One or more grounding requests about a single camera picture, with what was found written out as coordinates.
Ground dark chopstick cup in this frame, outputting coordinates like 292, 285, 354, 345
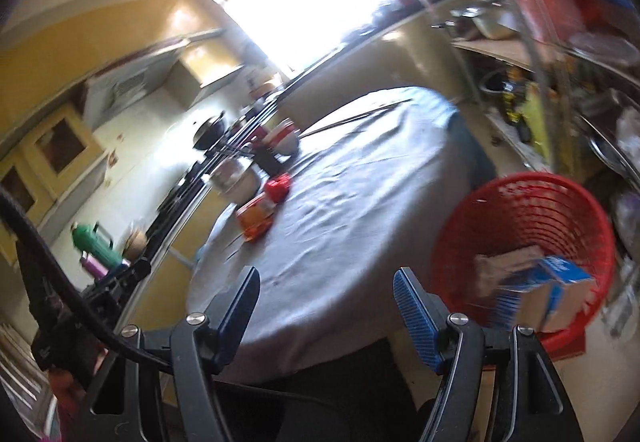
252, 142, 293, 175

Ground metal shelf rack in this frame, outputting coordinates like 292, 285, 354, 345
407, 0, 640, 333

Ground yellow plastic bag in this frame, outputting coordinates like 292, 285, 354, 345
520, 87, 557, 165

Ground plastic covered bowl stack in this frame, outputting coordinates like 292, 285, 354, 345
212, 156, 257, 183

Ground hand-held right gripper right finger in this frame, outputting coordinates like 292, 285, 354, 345
392, 267, 586, 442

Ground green thermos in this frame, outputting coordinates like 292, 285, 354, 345
71, 221, 123, 268

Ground blue white packet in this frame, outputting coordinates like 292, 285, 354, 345
474, 245, 546, 295

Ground yellow upper cabinet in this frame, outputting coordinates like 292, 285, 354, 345
167, 40, 243, 106

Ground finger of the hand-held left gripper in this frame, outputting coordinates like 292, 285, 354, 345
82, 258, 152, 312

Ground black wok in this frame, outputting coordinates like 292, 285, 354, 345
192, 111, 226, 150

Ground long thin wooden stick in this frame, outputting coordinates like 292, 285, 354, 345
300, 98, 413, 138

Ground red plastic bag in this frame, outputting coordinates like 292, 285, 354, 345
263, 173, 293, 203

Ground grey tablecloth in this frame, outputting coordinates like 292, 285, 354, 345
187, 86, 496, 385

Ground yellow base cabinets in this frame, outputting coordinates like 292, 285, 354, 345
120, 7, 476, 323

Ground black cable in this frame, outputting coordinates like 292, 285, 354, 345
0, 185, 173, 370

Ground tall pink thermos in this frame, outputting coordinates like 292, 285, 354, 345
79, 256, 108, 279

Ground orange and white carton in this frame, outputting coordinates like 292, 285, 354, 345
235, 192, 277, 243

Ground white basin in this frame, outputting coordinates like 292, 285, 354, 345
209, 157, 263, 203

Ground white and red bowls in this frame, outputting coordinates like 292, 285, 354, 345
265, 119, 301, 155

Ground woven basket bowl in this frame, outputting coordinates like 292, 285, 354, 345
122, 228, 148, 259

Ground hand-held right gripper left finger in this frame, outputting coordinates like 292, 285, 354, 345
70, 266, 262, 442

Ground red plastic basket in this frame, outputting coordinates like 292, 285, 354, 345
431, 172, 617, 348

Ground cooking oil bottle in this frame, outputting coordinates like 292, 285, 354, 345
500, 67, 538, 133

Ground glass door wall cabinet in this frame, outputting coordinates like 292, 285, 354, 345
0, 102, 108, 263

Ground grey range hood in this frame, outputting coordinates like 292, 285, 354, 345
82, 65, 173, 128

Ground blue white box clear tray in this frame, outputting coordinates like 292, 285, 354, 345
492, 255, 597, 334

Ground black gas stove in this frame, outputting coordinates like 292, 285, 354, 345
157, 142, 241, 228

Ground blue table cover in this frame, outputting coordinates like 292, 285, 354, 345
440, 97, 497, 183

